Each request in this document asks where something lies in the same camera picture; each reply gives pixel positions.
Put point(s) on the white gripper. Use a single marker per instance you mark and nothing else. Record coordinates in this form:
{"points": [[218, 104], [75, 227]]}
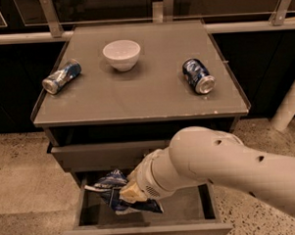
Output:
{"points": [[144, 178]]}

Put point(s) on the blue chip bag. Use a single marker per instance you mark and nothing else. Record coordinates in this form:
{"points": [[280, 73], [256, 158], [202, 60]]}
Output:
{"points": [[109, 187]]}

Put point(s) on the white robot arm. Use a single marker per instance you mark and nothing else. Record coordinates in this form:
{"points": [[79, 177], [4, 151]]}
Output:
{"points": [[198, 155]]}

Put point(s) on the grey top drawer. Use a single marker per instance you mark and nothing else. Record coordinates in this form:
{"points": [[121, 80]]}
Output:
{"points": [[105, 156]]}

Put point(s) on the grey open middle drawer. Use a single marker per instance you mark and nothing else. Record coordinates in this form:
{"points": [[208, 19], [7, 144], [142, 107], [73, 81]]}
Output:
{"points": [[190, 211]]}

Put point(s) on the grey drawer cabinet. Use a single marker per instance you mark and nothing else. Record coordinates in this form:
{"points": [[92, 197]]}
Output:
{"points": [[150, 102]]}

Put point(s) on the blue soda can right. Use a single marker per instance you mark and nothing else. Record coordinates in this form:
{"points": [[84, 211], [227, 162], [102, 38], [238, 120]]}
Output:
{"points": [[198, 77]]}

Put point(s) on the crushed blue can left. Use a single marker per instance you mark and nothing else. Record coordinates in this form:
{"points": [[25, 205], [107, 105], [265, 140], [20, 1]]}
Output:
{"points": [[56, 81]]}

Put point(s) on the white ceramic bowl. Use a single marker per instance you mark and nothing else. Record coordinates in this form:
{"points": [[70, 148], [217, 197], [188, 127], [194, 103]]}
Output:
{"points": [[122, 54]]}

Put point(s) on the metal window railing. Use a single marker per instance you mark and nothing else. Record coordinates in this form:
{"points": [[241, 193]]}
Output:
{"points": [[43, 20]]}

